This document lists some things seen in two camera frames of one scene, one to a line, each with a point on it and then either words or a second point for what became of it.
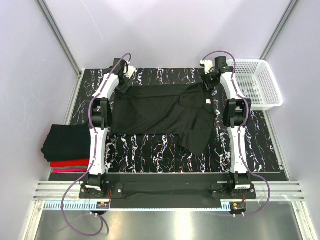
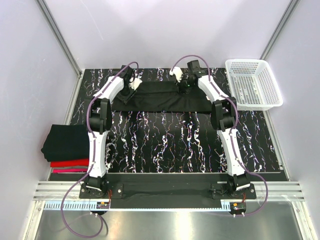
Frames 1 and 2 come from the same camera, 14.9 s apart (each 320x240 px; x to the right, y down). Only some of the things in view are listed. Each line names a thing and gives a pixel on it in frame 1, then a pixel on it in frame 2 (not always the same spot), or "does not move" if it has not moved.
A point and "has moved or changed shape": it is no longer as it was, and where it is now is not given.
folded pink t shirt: x=69 y=170 does not move
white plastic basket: x=253 y=80 does not move
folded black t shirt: x=67 y=142 does not move
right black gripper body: x=209 y=80 → x=185 y=85
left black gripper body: x=124 y=84 → x=126 y=94
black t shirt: x=186 y=112 has moved or changed shape
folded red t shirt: x=84 y=162 does not move
